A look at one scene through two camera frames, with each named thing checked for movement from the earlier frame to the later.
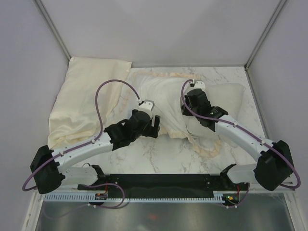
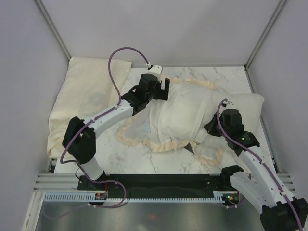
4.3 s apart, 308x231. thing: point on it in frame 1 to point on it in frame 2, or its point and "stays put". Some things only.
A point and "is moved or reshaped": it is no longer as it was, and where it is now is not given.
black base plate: [164, 183] stays put
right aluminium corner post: [280, 6] stays put
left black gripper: [153, 131] to [161, 95]
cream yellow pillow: [74, 116] stays put
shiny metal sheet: [258, 212] stays put
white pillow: [227, 96] to [250, 106]
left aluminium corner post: [53, 29] stays put
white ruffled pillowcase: [165, 91] is moved or reshaped
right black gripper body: [187, 103] to [212, 129]
